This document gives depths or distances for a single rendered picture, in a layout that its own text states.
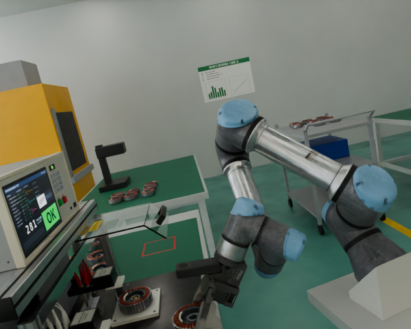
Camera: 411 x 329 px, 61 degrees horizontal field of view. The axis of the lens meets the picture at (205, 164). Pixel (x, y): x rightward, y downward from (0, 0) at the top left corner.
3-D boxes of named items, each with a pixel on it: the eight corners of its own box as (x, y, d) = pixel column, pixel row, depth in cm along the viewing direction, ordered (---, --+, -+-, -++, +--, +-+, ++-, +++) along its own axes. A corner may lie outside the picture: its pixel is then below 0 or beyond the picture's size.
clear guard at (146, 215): (169, 214, 130) (165, 198, 129) (167, 238, 106) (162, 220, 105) (81, 234, 128) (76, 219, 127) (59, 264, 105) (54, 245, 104)
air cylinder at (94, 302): (104, 309, 119) (100, 295, 118) (100, 323, 112) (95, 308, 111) (89, 313, 119) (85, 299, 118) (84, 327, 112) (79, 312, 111)
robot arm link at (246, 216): (267, 211, 83) (234, 196, 85) (249, 252, 84) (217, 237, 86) (270, 206, 90) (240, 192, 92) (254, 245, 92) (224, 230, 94)
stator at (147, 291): (155, 292, 121) (153, 282, 121) (151, 311, 110) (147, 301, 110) (124, 297, 122) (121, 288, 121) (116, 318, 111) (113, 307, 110)
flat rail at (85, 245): (102, 226, 130) (100, 219, 129) (36, 335, 69) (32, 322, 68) (99, 227, 130) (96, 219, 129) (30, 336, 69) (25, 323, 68)
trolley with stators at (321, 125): (338, 194, 404) (325, 107, 385) (391, 223, 305) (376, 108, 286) (288, 205, 401) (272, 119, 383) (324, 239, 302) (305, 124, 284)
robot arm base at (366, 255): (387, 274, 105) (366, 245, 110) (419, 250, 94) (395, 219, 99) (349, 289, 99) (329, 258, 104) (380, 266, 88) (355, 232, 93)
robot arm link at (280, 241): (299, 249, 93) (260, 230, 95) (311, 228, 84) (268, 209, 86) (289, 275, 88) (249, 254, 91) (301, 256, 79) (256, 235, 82)
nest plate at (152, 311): (161, 290, 124) (160, 287, 124) (158, 315, 109) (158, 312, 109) (119, 300, 123) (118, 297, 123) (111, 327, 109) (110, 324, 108)
